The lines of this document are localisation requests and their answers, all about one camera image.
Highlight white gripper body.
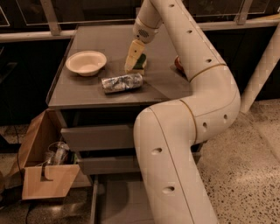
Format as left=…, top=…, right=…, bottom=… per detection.
left=133, top=17, right=160, bottom=44

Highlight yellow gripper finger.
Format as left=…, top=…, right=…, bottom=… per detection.
left=124, top=39, right=145, bottom=74

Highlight metal railing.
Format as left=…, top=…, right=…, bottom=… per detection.
left=0, top=0, right=280, bottom=43

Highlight grey top drawer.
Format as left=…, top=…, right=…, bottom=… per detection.
left=61, top=124, right=134, bottom=151

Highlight white diagonal pole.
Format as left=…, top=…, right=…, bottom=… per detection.
left=240, top=24, right=280, bottom=114

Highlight red cola can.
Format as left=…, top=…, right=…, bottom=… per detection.
left=174, top=56, right=185, bottom=74

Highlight white paper bowl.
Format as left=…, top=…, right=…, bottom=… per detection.
left=66, top=51, right=107, bottom=77

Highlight clear plastic bottles in box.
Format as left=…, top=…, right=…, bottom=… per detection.
left=45, top=142, right=69, bottom=165

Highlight grey drawer cabinet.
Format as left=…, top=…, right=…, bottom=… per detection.
left=45, top=24, right=202, bottom=178

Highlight grey middle drawer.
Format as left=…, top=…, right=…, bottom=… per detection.
left=76, top=154, right=202, bottom=176

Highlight green yellow sponge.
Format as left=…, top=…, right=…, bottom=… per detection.
left=132, top=53, right=147, bottom=75

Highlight brown cardboard box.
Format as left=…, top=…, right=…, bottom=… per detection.
left=5, top=109, right=92, bottom=201

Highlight grey bottom drawer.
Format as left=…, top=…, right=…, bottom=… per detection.
left=92, top=172, right=154, bottom=224

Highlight silver blue crushed can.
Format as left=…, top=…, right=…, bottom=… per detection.
left=101, top=73, right=143, bottom=94

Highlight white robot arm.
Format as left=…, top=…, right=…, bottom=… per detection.
left=125, top=0, right=241, bottom=224

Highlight grey drawer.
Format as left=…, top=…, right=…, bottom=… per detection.
left=61, top=124, right=134, bottom=151
left=92, top=172, right=154, bottom=224
left=76, top=154, right=202, bottom=176

